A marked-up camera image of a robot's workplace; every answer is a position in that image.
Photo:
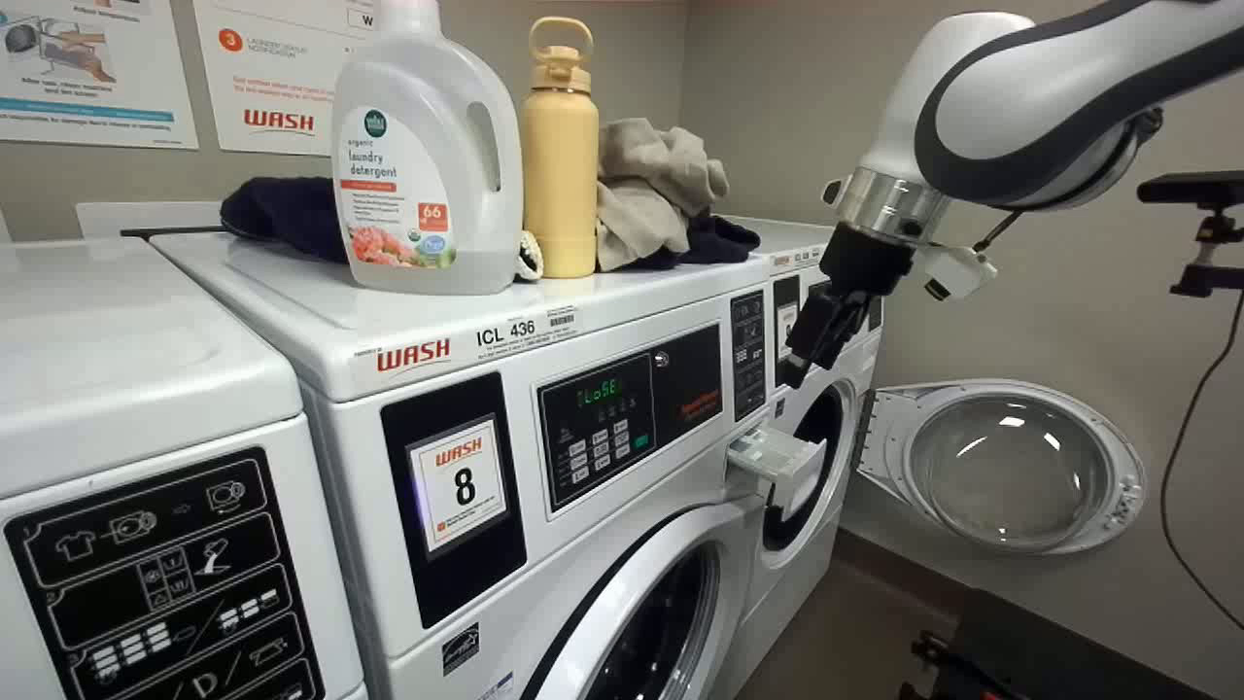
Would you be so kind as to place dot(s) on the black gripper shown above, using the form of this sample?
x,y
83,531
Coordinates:
x,y
862,269

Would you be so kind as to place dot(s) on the white laundry detergent jug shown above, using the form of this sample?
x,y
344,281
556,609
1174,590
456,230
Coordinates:
x,y
427,159

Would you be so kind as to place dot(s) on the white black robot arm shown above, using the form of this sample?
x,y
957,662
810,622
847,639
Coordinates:
x,y
998,118

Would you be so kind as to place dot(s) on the white detergent tray drawer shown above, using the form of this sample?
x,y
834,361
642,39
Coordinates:
x,y
783,461

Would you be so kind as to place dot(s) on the far washing machine open door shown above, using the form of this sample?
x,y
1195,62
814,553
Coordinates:
x,y
998,465

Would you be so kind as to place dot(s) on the middle washing machine number 8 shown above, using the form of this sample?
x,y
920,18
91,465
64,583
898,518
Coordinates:
x,y
537,495

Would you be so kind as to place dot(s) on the washing machine number 9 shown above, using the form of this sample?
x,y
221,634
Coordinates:
x,y
160,508

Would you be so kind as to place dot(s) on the beige crumpled cloth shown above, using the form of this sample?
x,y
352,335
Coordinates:
x,y
650,182

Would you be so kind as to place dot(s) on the yellow water bottle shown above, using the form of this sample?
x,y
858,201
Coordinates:
x,y
561,145

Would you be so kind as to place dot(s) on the dark navy cloth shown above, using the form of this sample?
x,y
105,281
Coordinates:
x,y
292,211

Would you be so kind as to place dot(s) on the wash instruction poster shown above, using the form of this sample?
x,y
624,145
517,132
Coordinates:
x,y
300,75

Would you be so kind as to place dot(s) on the laundry info poster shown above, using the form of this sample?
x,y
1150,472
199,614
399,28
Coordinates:
x,y
95,71

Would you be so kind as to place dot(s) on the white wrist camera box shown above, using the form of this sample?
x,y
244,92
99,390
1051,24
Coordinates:
x,y
955,269

